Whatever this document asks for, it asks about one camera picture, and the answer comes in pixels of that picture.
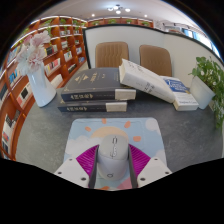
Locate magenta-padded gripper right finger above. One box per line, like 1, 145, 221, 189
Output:
127, 143, 173, 189

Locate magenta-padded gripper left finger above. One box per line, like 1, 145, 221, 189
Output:
53, 143, 100, 190

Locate white computer mouse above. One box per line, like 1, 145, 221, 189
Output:
96, 134, 130, 182

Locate pastel cloud print mouse pad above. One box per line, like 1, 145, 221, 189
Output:
63, 117, 167, 191

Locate thick white book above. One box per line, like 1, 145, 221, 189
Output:
118, 58, 176, 104

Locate thick dark hardcover book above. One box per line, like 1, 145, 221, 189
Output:
60, 67, 137, 103

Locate orange wooden bookshelf unit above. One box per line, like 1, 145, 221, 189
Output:
0, 14, 88, 161

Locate green plant in white pot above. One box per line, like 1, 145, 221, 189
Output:
188, 55, 224, 131

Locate tan upholstered chair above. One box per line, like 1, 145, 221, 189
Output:
138, 44, 173, 78
94, 41, 130, 69

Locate pink and white flower bouquet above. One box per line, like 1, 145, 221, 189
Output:
15, 30, 52, 77

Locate window with curtains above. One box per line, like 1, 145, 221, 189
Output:
159, 19, 221, 58

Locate orange shelf unit with plants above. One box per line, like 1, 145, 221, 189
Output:
87, 16, 155, 29

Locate ceiling lights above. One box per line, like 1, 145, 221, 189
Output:
106, 3, 133, 16

